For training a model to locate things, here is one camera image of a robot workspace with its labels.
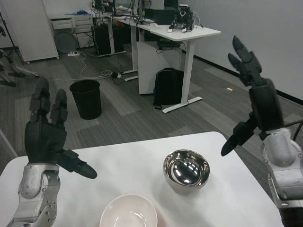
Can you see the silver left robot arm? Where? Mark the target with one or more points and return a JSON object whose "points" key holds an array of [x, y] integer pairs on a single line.
{"points": [[35, 194]]}

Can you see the white standing desk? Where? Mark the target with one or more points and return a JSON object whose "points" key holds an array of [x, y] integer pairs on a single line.
{"points": [[175, 37]]}

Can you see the small robot device on desk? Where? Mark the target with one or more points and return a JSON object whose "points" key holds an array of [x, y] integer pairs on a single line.
{"points": [[182, 19]]}

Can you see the black power adapter on floor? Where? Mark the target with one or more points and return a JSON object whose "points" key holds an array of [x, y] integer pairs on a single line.
{"points": [[117, 75]]}

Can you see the white rolling whiteboard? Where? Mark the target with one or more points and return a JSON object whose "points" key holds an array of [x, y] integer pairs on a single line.
{"points": [[30, 28]]}

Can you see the humanoid robot on stand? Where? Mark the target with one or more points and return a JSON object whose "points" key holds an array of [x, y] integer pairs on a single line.
{"points": [[11, 68]]}

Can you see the white ceramic bowl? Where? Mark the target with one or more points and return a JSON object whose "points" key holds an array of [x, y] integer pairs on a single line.
{"points": [[129, 211]]}

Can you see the white power strip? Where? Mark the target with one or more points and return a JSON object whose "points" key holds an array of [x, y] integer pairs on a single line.
{"points": [[73, 53]]}

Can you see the black computer tower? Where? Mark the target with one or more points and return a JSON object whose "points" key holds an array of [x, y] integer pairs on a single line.
{"points": [[101, 40]]}

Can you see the black box on desk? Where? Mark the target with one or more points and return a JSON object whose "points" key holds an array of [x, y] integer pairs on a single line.
{"points": [[158, 16]]}

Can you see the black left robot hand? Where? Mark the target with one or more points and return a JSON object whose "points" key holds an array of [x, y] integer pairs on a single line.
{"points": [[46, 139]]}

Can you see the grey round disc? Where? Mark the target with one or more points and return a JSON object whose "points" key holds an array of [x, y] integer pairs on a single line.
{"points": [[65, 43]]}

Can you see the black plastic waste bin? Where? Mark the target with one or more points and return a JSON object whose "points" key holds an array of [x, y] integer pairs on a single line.
{"points": [[86, 99]]}

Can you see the white drawer cabinet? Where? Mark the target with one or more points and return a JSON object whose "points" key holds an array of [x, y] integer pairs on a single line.
{"points": [[73, 30]]}

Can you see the black backpack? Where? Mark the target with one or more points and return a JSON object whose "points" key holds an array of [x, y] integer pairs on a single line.
{"points": [[168, 87]]}

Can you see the shiny metal bowl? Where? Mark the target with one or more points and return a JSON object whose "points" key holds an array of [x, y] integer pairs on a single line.
{"points": [[186, 171]]}

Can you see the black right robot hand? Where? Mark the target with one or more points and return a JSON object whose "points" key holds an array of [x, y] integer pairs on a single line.
{"points": [[255, 99]]}

